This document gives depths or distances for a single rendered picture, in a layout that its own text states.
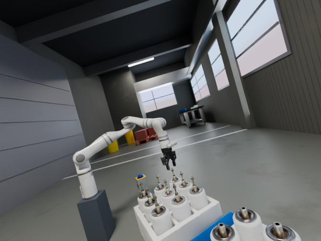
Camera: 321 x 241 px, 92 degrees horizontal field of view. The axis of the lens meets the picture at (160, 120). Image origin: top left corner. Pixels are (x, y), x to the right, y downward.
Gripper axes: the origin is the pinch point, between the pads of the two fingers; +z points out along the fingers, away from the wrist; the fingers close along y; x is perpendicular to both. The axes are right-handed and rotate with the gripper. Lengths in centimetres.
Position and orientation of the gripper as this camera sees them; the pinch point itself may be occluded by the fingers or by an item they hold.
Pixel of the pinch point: (171, 166)
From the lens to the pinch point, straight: 113.0
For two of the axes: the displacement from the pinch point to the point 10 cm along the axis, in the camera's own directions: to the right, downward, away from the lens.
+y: -6.5, 1.9, -7.3
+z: 2.7, 9.6, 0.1
